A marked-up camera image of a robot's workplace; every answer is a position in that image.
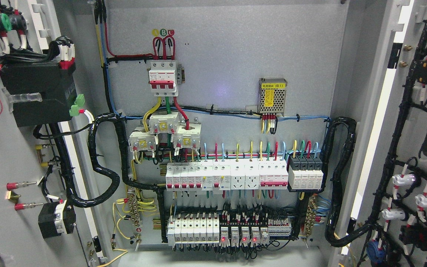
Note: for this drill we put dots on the grey cabinet door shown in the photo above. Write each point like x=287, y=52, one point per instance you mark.
x=21, y=242
x=378, y=216

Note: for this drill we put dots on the white current transformers group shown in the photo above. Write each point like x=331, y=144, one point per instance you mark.
x=163, y=127

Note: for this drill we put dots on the white socket breaker row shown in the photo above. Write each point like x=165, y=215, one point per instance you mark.
x=227, y=174

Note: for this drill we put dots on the metal mesh power supply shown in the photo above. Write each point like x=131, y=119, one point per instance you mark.
x=272, y=95

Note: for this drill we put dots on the red white main breaker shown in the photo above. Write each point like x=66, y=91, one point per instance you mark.
x=163, y=78

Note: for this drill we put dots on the black white surge protector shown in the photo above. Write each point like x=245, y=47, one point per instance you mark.
x=304, y=174

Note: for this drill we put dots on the lower relay terminal row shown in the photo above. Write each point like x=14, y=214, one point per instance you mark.
x=242, y=230

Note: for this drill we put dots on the white lower breaker row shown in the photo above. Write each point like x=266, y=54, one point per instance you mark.
x=190, y=230

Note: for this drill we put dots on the black digital power meter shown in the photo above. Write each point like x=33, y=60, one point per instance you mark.
x=45, y=92

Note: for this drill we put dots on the white rotary selector switch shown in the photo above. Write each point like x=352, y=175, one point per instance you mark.
x=56, y=218

